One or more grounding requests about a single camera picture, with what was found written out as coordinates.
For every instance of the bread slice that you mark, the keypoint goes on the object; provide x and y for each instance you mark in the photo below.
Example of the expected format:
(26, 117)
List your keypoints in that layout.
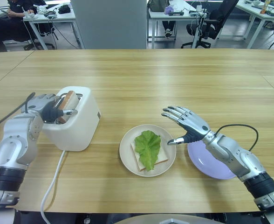
(68, 99)
(161, 156)

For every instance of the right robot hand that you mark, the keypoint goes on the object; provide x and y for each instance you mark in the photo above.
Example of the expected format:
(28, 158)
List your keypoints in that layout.
(195, 123)

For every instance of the grey backpack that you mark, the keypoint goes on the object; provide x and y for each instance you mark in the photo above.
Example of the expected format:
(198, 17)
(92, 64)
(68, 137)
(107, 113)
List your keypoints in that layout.
(159, 5)

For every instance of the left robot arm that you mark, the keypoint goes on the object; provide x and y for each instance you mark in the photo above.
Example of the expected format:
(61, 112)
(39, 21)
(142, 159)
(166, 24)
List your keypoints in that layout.
(11, 149)

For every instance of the cream toaster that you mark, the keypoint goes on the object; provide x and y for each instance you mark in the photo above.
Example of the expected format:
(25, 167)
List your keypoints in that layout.
(78, 130)

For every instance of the person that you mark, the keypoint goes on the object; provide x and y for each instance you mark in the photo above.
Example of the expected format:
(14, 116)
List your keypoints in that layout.
(2, 23)
(168, 29)

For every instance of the black office chair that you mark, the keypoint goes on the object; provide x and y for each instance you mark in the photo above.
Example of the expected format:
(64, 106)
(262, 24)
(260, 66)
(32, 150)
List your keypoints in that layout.
(211, 25)

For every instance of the purple round plate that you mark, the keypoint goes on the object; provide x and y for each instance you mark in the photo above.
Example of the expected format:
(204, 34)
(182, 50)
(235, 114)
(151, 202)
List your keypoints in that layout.
(204, 165)

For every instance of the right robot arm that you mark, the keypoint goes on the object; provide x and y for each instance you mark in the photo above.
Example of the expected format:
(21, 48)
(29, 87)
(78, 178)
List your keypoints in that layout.
(239, 161)

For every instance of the robot body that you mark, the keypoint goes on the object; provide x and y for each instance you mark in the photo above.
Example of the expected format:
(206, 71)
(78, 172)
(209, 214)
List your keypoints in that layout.
(172, 220)

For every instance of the green lettuce leaf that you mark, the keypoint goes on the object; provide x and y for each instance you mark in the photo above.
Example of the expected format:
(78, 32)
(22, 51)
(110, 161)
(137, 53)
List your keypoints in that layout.
(147, 147)

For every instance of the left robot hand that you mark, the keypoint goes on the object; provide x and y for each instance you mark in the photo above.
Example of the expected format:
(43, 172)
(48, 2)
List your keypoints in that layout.
(40, 101)

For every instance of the cream round plate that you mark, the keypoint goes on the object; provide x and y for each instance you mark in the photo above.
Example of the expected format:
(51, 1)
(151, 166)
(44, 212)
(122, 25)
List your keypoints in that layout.
(127, 156)

